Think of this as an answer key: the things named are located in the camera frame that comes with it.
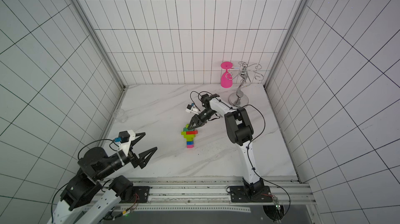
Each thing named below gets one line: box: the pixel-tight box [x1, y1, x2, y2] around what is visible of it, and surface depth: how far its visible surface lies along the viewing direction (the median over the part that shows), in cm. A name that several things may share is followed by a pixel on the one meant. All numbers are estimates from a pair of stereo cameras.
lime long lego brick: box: [181, 132, 196, 142], surface depth 89 cm
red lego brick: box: [186, 129, 198, 135], surface depth 89 cm
